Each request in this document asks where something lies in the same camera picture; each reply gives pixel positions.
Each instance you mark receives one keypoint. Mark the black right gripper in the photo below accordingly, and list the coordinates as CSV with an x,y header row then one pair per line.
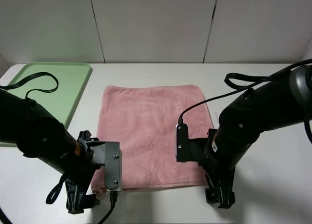
x,y
217,154

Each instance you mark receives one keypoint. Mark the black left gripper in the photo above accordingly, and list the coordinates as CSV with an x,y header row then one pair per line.
x,y
79,159

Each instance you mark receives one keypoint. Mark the pink terry towel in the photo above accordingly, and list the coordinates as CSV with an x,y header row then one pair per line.
x,y
143,121

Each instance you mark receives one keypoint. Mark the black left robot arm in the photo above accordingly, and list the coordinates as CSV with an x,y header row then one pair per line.
x,y
46,151

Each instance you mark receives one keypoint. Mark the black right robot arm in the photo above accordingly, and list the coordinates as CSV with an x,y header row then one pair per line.
x,y
264,103

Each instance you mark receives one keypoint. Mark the green plastic tray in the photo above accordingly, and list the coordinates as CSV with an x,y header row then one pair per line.
x,y
40,100

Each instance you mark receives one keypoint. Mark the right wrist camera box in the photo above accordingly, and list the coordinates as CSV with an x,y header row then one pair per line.
x,y
182,146

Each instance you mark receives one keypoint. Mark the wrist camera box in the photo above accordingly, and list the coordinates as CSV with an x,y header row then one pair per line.
x,y
182,146
113,166

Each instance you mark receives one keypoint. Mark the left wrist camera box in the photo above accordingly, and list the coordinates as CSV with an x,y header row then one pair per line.
x,y
113,166

